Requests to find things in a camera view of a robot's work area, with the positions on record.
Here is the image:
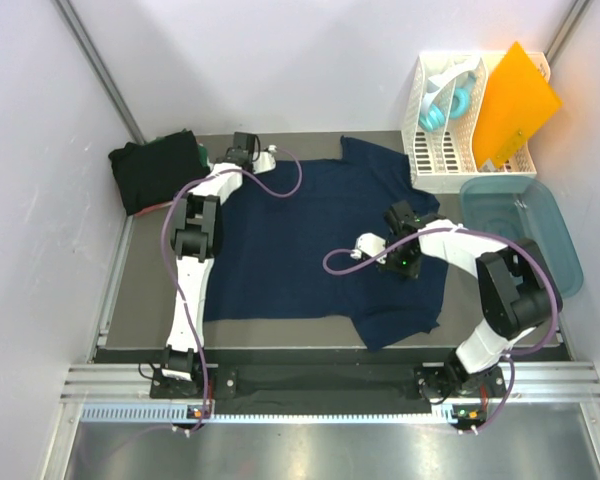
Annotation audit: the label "white slotted file organizer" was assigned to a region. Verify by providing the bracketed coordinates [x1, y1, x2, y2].
[401, 50, 536, 193]

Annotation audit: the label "aluminium frame rail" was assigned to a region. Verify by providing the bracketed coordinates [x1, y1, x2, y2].
[41, 350, 600, 479]

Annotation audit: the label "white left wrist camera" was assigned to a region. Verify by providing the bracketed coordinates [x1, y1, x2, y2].
[252, 145, 277, 175]

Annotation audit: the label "orange plastic folder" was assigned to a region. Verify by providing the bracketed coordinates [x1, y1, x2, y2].
[472, 42, 563, 172]

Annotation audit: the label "navy blue t shirt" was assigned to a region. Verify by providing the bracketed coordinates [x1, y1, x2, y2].
[204, 137, 447, 351]

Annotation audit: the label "left aluminium corner post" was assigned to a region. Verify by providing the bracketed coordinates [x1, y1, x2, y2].
[51, 0, 146, 144]

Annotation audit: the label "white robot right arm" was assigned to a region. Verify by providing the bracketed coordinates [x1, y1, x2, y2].
[374, 201, 563, 397]

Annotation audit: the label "teal headphones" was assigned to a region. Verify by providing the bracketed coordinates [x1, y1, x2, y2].
[418, 55, 481, 132]

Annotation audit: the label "folded green t shirt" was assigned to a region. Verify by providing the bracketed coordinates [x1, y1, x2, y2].
[150, 129, 209, 167]

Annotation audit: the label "folded black t shirt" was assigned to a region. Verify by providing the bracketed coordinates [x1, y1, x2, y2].
[108, 130, 210, 216]

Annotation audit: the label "translucent teal plastic bin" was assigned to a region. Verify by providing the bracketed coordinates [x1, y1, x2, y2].
[460, 174, 584, 298]

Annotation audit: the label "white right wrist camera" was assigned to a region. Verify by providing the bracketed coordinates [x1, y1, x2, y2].
[350, 233, 386, 260]

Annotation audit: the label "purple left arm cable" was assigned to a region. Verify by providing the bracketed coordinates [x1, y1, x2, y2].
[160, 147, 304, 436]

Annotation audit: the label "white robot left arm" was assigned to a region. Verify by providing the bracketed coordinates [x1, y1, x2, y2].
[160, 132, 275, 397]

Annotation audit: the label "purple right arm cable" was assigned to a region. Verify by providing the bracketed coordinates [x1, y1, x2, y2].
[323, 224, 561, 434]

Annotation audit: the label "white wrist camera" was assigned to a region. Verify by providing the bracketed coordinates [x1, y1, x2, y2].
[252, 145, 277, 175]
[350, 233, 386, 260]

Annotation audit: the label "folded red t shirt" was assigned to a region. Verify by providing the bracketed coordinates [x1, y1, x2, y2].
[133, 200, 173, 217]

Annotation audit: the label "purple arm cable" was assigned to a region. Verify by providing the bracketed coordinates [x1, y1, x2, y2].
[323, 224, 561, 434]
[160, 147, 304, 436]

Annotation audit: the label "aluminium corner post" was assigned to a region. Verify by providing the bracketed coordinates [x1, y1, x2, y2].
[51, 0, 146, 144]
[544, 0, 593, 66]

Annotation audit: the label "right aluminium corner post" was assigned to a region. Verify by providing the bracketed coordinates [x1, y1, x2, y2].
[544, 0, 593, 66]

